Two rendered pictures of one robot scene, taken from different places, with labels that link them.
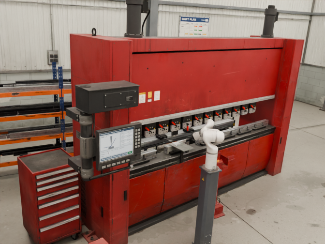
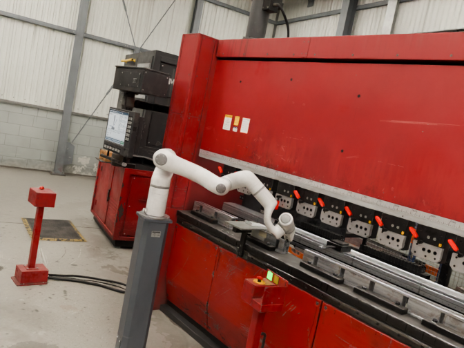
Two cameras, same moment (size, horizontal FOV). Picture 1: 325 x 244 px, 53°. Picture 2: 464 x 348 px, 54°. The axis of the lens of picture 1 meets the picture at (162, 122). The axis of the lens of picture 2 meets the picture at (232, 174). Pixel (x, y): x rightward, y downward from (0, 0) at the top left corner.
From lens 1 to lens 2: 4.97 m
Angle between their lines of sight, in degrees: 88
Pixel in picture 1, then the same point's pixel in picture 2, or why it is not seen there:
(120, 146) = (117, 131)
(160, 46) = (259, 49)
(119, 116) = (173, 123)
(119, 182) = not seen: hidden behind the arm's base
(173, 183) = (225, 288)
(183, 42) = (293, 44)
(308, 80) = not seen: outside the picture
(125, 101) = (132, 82)
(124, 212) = not seen: hidden behind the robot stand
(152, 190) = (197, 268)
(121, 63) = (186, 60)
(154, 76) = (246, 94)
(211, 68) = (351, 99)
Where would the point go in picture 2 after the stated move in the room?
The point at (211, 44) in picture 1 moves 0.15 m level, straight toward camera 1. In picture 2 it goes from (351, 47) to (326, 43)
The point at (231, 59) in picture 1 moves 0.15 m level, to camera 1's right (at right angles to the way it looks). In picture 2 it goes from (416, 86) to (428, 83)
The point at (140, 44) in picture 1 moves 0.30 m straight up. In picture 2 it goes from (235, 46) to (242, 7)
